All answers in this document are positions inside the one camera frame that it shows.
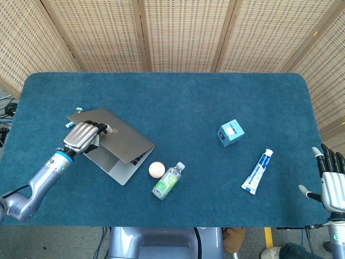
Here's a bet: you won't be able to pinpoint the blue jeans leg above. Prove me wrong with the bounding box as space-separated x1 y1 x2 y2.
279 242 331 259

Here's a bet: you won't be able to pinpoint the peach coloured ball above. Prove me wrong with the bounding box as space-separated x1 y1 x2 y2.
148 161 165 179

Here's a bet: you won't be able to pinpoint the white blue toothpaste tube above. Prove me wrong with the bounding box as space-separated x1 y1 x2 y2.
240 148 274 196

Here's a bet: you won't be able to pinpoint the clear bottle with green label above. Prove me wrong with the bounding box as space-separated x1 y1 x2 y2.
151 161 186 201

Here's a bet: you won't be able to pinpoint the light blue cube box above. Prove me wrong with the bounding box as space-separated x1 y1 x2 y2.
217 119 245 148

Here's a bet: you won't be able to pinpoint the grey robot torso base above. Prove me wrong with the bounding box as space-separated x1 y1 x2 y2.
106 227 225 259

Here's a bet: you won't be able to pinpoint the grey laptop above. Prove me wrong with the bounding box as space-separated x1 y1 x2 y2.
66 108 156 186

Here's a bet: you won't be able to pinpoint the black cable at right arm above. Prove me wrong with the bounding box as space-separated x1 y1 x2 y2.
277 223 330 259

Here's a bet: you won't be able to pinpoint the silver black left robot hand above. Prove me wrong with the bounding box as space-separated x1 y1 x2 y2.
63 120 113 155

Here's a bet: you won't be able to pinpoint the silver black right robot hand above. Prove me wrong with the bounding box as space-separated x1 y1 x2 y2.
298 143 345 214

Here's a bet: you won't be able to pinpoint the woven bamboo screen panel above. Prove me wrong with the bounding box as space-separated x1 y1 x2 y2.
280 0 345 152
0 0 81 99
139 0 238 73
40 0 151 73
212 0 335 73

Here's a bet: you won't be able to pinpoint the blue floor cable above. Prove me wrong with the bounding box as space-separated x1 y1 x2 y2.
94 227 112 259

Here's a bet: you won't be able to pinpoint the black floor cables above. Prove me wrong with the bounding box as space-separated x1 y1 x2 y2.
0 96 18 148

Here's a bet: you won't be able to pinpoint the white shoe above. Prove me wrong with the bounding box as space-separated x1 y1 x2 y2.
260 246 282 259

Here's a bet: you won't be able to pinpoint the blue table mat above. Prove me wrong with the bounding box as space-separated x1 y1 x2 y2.
0 72 328 228

